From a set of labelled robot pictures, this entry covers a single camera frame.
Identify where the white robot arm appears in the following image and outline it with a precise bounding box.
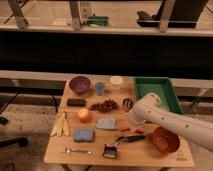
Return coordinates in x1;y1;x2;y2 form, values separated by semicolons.
128;92;213;152

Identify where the purple bowl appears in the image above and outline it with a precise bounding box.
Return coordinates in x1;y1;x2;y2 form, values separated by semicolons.
69;76;91;94

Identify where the red bowl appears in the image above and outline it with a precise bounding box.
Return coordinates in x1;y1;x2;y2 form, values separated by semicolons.
152;127;180;154

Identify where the blue cup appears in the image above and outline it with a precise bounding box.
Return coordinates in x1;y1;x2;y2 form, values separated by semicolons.
95;82;105;96

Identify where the white plastic cup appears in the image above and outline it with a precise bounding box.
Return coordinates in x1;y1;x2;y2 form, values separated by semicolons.
110;76;123;91

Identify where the bunch of dark grapes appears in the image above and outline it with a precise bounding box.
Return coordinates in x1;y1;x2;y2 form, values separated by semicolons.
90;99;118;113

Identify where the small metal cup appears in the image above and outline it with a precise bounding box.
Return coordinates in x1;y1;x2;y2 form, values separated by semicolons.
122;98;134;112

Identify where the orange apple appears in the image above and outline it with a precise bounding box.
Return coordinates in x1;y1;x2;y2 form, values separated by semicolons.
78;108;91;122

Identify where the black rectangular block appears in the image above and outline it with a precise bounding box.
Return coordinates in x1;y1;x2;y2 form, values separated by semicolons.
67;98;86;107

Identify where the grey blue cloth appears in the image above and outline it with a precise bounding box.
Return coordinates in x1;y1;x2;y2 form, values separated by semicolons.
96;117;116;130

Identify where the green plastic tray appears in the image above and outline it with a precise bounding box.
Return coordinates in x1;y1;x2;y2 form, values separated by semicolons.
134;77;184;115

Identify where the blue sponge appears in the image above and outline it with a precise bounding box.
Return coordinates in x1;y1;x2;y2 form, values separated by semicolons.
73;129;95;142

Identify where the yellow banana bunch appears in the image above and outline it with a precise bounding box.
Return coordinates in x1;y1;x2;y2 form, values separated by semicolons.
51;112;70;136

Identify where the green box on shelf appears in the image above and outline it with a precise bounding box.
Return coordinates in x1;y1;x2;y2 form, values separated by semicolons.
86;16;109;26

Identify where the black object on shelf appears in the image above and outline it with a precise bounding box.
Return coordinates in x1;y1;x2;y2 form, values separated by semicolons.
137;0;208;28

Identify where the black handled brush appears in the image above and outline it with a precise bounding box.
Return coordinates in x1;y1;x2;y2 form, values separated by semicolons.
103;135;145;159

